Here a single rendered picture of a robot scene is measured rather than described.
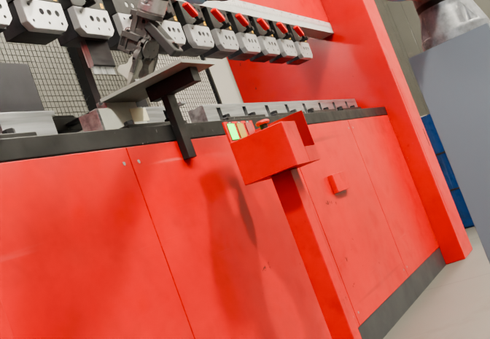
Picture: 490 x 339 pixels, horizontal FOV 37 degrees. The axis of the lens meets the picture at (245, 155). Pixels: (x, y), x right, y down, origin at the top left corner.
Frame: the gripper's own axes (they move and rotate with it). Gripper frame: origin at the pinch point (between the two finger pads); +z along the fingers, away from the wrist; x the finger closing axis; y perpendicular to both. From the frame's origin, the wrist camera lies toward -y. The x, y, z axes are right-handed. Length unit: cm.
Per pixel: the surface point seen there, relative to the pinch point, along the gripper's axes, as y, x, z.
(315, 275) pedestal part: -59, -15, 34
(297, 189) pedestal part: -47, -15, 14
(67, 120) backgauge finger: 19.8, 0.5, 16.0
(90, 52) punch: 13.6, 5.7, -5.7
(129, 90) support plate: -2.8, 8.3, -0.2
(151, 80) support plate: -7.9, 7.6, -4.5
